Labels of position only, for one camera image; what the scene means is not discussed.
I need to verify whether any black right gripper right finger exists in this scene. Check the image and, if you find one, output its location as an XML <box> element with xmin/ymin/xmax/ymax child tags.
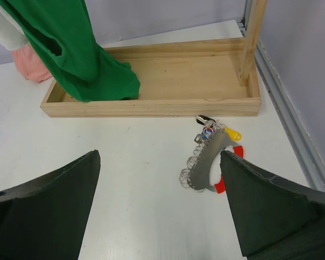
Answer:
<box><xmin>220</xmin><ymin>151</ymin><xmax>325</xmax><ymax>259</ymax></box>

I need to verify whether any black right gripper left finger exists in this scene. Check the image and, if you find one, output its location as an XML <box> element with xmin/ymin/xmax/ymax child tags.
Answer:
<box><xmin>0</xmin><ymin>150</ymin><xmax>101</xmax><ymax>259</ymax></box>

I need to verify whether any yellow key tag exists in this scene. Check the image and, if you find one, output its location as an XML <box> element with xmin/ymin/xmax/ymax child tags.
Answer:
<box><xmin>225</xmin><ymin>127</ymin><xmax>242</xmax><ymax>141</ymax></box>

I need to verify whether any wooden clothes rack tray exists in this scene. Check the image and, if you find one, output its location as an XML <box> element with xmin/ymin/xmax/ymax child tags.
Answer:
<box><xmin>41</xmin><ymin>1</ymin><xmax>267</xmax><ymax>118</ymax></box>

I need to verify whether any pink cloth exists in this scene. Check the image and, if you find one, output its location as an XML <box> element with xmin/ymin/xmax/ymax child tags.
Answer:
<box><xmin>11</xmin><ymin>43</ymin><xmax>52</xmax><ymax>83</ymax></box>

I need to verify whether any green hanging garment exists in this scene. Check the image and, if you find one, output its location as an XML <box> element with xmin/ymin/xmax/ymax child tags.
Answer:
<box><xmin>0</xmin><ymin>1</ymin><xmax>140</xmax><ymax>102</ymax></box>

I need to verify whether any white hanging garment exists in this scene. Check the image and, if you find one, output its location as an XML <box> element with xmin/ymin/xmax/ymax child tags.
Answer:
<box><xmin>0</xmin><ymin>6</ymin><xmax>28</xmax><ymax>51</ymax></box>

